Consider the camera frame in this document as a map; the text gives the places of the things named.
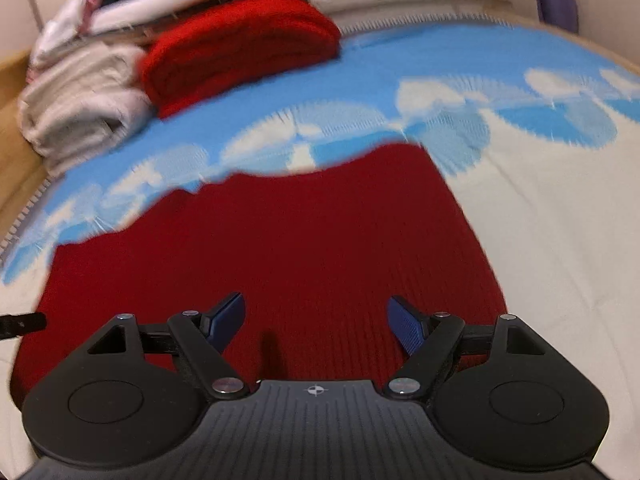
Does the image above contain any dark red knit sweater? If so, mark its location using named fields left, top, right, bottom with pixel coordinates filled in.
left=10, top=144, right=506, bottom=403

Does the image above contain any blue and white bedspread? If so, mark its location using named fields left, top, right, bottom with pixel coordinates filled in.
left=1, top=13, right=639, bottom=479

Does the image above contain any folded grey fleece garment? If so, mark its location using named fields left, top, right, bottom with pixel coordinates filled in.
left=17, top=44, right=153, bottom=177

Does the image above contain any pink white folded garment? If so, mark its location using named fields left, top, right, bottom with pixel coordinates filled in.
left=26, top=0, right=102, bottom=84

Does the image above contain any folded bright red sweater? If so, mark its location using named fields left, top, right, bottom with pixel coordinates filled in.
left=140, top=0, right=341, bottom=118

